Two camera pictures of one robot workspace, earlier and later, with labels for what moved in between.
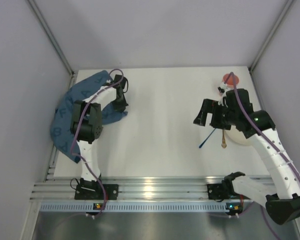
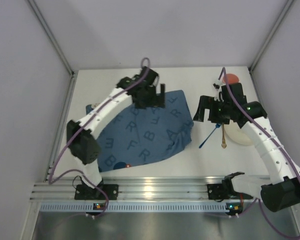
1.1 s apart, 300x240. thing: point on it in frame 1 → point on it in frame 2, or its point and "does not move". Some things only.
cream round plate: (238, 137) does not move
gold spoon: (224, 144) does not move
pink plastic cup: (230, 82) does not move
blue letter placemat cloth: (61, 128) → (139, 134)
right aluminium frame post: (271, 33) does not move
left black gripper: (119, 100) → (150, 100)
